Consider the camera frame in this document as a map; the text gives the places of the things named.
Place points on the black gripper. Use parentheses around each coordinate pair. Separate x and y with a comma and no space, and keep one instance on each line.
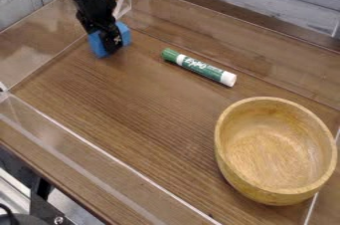
(95,14)

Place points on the blue rectangular block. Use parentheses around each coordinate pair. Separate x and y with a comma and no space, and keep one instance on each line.
(93,39)

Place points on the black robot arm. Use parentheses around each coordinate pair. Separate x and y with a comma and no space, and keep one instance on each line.
(108,35)

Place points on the brown wooden bowl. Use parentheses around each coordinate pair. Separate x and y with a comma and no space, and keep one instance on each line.
(275,150)

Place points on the green Expo marker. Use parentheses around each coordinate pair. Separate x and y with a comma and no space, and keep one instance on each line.
(200,67)

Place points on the clear acrylic corner bracket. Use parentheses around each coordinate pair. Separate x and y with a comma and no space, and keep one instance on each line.
(124,7)

